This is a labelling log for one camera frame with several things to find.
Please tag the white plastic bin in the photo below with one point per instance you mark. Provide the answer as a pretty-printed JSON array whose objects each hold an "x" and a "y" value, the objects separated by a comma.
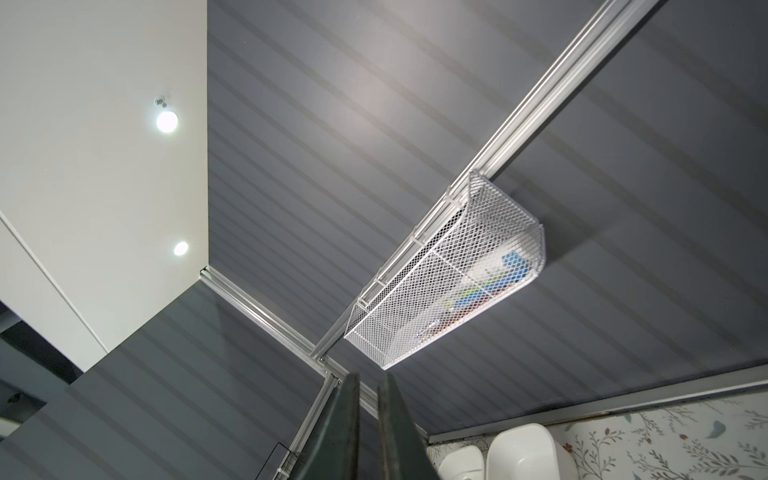
[{"x": 529, "y": 452}]

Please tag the white wire mesh basket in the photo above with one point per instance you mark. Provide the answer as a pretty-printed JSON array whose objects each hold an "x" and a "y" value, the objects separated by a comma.
[{"x": 490, "y": 249}]

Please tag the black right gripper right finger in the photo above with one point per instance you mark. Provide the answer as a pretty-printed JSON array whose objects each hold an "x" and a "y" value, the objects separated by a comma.
[{"x": 404, "y": 454}]

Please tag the black wire wall basket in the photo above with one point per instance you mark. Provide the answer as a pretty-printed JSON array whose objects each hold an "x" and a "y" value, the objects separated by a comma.
[{"x": 279, "y": 463}]

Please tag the ceiling spot light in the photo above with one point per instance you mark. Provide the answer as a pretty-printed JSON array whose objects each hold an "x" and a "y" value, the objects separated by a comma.
[
  {"x": 167, "y": 120},
  {"x": 181, "y": 248}
]

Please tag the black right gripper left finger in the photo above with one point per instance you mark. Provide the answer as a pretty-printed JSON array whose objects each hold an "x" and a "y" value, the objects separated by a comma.
[{"x": 335, "y": 456}]

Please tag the white bin with yellow cable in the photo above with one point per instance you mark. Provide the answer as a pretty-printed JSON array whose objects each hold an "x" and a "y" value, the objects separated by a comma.
[{"x": 466, "y": 463}]

